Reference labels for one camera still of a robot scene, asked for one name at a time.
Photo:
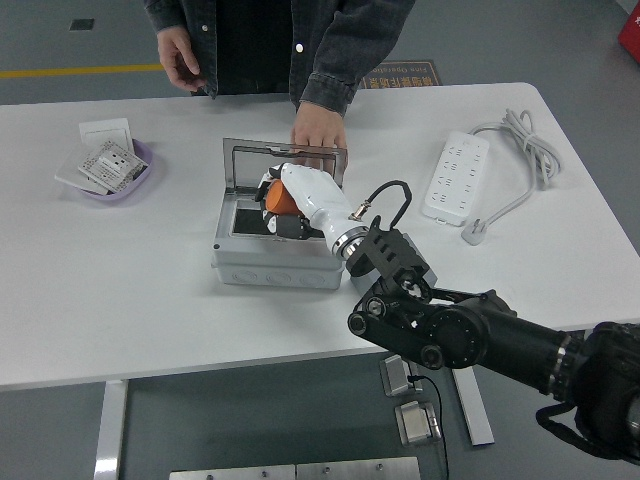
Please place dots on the person's right hand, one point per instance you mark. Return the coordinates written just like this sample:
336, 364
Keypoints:
175, 55

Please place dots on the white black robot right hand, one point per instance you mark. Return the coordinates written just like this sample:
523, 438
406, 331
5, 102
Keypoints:
317, 195

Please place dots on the person's left hand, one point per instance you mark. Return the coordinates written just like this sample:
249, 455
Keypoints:
320, 125

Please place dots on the orange cylinder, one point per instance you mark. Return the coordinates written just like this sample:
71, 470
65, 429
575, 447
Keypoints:
280, 197

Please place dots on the grey junction box with lid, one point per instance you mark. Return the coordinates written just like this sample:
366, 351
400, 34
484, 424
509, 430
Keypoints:
275, 272

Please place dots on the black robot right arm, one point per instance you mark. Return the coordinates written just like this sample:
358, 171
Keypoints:
475, 330

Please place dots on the person's right forearm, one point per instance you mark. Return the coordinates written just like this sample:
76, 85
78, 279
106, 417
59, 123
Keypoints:
165, 15

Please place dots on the person's left forearm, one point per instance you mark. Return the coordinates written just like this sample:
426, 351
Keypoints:
345, 55

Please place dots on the grey cube with round recess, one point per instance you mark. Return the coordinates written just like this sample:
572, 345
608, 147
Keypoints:
357, 285

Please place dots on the silver floor socket box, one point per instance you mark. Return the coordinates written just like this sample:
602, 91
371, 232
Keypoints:
415, 425
397, 375

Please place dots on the person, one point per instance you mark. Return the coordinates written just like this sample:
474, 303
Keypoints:
250, 45

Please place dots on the black floor hatch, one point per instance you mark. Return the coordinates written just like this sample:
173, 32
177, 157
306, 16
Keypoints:
82, 24

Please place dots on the brown floor sign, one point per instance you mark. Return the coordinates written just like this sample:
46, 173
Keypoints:
405, 75

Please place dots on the white socket panel with holes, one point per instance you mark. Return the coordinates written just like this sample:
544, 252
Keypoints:
110, 162

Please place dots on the white power strip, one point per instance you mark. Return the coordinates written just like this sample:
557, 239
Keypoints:
455, 175

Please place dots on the purple plastic tray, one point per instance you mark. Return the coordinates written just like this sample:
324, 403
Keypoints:
120, 195

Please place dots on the white flat cover plate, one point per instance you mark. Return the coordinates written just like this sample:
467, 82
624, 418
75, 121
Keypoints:
67, 175

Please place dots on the grey metal plate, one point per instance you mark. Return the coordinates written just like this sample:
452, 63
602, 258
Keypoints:
230, 473

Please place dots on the red object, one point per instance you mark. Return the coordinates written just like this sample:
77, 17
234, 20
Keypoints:
631, 30

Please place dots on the plain white switch panel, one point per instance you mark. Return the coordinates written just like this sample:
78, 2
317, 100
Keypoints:
105, 132

